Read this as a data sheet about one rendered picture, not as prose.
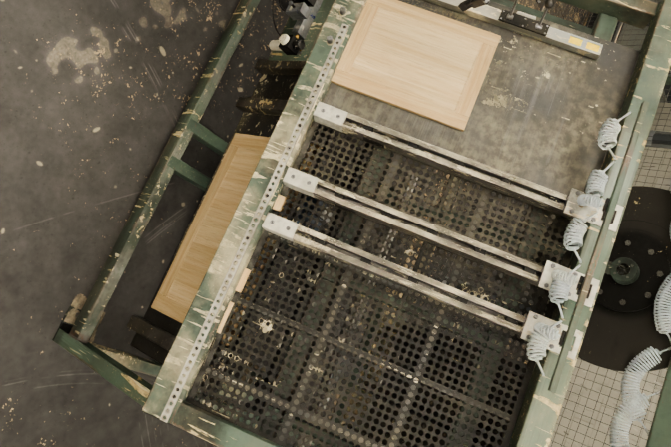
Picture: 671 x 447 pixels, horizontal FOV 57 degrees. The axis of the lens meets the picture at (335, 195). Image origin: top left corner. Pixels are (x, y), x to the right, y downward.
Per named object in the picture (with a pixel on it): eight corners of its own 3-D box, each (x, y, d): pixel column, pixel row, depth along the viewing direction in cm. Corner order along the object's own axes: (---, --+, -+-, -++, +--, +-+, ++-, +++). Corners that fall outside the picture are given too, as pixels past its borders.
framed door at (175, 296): (238, 135, 300) (235, 132, 299) (319, 146, 263) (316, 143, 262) (154, 308, 281) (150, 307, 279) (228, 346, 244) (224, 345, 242)
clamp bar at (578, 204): (322, 104, 249) (318, 77, 226) (612, 213, 233) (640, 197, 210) (312, 125, 247) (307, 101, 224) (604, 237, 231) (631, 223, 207)
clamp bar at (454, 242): (293, 167, 243) (286, 147, 220) (589, 284, 226) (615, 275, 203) (282, 190, 240) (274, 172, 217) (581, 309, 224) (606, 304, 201)
